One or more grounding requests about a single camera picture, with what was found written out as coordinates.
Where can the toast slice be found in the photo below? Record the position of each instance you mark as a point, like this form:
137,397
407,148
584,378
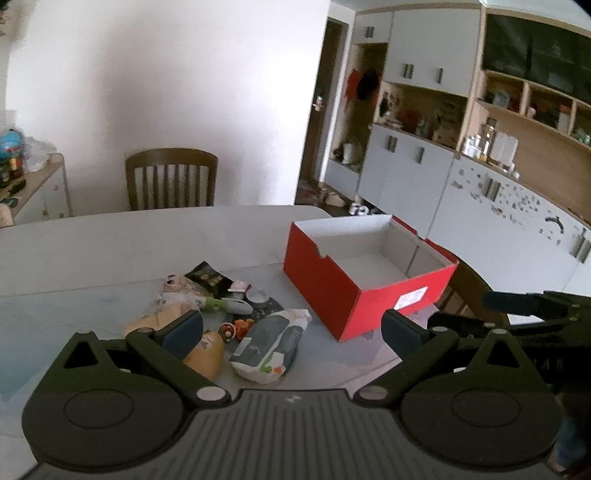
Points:
205,355

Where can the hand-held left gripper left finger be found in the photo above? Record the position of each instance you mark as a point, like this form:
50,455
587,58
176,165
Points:
182,332

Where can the beige slippers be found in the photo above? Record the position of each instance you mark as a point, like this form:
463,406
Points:
334,200

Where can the small pink packet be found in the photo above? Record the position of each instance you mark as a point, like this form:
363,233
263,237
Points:
238,287

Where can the brown wooden chair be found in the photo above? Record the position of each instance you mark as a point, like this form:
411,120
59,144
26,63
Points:
171,157
466,290

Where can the red hanging cloth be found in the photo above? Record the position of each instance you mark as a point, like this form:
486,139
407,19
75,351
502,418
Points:
353,84

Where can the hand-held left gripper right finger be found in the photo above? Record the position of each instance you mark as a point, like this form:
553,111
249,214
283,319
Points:
401,330

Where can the white sideboard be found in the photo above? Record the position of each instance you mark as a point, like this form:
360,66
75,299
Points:
41,198

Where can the white jug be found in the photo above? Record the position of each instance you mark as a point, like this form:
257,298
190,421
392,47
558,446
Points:
351,153

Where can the cluster of dark bottles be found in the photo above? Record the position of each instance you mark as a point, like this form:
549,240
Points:
11,170

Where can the white plastic bag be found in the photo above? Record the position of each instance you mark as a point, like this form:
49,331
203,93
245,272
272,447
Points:
40,148

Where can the glass jars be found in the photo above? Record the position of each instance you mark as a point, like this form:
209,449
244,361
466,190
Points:
480,141

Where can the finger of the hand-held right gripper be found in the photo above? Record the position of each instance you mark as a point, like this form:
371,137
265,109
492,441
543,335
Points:
505,302
461,323

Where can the person's right forearm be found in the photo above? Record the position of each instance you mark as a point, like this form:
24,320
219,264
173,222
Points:
575,429

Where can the small cartoon doll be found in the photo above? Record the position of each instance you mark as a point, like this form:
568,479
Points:
173,282

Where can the red cardboard box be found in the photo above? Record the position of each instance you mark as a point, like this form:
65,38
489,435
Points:
323,286

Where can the white wall cabinet unit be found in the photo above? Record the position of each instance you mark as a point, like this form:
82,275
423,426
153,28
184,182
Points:
415,55

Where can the small orange toy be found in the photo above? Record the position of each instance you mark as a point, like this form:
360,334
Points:
236,330

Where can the grey white tissue pack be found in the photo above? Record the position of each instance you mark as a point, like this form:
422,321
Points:
268,346

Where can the green white bottle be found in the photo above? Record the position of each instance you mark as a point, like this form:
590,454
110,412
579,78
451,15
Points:
226,305

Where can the brown door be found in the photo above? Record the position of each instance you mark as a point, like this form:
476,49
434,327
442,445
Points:
323,138

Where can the clear plastic bag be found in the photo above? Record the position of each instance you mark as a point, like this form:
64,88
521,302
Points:
180,300

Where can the black snack packet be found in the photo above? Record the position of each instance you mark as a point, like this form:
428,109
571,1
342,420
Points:
207,279

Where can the row of white shoes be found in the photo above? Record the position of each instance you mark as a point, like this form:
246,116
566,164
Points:
364,209

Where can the black hanging cloth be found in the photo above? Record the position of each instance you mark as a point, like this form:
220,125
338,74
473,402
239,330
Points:
368,83

